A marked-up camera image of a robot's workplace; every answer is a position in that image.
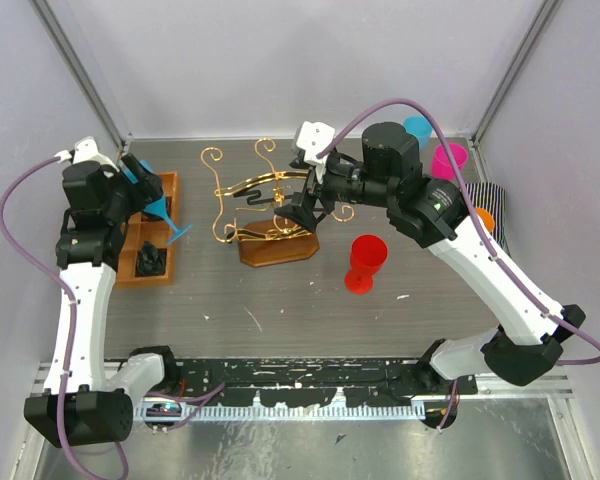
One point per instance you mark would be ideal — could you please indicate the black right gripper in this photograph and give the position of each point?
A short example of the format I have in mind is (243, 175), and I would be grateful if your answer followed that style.
(301, 215)

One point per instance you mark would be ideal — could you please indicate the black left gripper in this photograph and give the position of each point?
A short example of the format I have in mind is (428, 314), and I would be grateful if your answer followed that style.
(148, 187)

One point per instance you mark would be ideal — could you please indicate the blue wine glass front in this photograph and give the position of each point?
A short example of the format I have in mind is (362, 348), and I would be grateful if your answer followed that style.
(159, 208)

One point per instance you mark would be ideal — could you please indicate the wooden compartment tray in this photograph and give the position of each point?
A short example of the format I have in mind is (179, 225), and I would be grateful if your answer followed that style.
(145, 227)

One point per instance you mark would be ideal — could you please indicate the gold wire wine glass rack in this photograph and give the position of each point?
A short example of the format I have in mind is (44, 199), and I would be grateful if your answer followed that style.
(247, 216)

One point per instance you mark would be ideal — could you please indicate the red wine glass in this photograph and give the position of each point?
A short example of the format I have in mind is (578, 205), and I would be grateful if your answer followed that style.
(367, 256)

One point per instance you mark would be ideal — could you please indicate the light blue wine glass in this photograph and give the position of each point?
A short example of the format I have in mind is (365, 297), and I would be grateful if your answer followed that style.
(420, 128)

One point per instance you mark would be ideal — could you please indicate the magenta wine glass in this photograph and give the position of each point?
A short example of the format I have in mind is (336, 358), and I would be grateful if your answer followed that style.
(441, 164)

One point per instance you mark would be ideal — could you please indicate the orange wine glass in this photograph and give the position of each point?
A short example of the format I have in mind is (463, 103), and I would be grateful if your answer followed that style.
(486, 218)

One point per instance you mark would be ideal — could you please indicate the striped cloth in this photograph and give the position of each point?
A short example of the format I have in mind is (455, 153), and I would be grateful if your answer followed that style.
(491, 197)

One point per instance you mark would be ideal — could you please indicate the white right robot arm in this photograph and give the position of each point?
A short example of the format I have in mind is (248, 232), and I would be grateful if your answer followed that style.
(528, 340)

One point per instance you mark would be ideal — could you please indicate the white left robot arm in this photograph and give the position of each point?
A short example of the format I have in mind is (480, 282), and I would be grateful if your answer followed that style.
(78, 400)

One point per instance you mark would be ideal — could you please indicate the black coiled item in tray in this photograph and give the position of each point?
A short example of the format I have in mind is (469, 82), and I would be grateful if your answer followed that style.
(150, 261)

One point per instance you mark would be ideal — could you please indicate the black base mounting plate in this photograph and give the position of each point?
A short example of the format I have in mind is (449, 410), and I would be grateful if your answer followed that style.
(304, 382)

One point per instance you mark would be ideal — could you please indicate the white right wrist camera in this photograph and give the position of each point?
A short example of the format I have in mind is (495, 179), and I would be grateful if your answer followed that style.
(311, 139)

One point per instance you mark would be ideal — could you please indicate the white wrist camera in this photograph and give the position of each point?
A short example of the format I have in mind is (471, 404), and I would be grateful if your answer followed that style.
(86, 150)
(311, 139)

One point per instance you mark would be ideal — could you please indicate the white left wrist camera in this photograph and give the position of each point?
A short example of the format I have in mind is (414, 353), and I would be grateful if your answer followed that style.
(86, 150)

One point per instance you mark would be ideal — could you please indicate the aluminium frame rail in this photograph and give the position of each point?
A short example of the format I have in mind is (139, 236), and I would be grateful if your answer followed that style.
(429, 409)

